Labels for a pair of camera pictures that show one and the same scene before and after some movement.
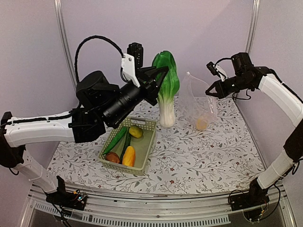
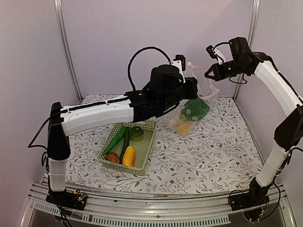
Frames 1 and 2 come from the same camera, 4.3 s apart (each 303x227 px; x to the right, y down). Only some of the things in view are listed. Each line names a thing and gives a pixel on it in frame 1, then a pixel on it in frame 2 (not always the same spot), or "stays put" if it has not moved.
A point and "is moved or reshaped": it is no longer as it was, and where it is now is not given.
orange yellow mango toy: [129, 157] stays put
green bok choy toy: [169, 89] is moved or reshaped
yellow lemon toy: [201, 124] -> [183, 128]
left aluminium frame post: [57, 7] stays put
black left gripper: [152, 90] -> [192, 83]
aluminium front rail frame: [119, 207] stays put
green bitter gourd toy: [115, 140] stays put
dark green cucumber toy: [127, 144] stays put
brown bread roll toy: [112, 157] stays put
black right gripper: [221, 93] -> [218, 74]
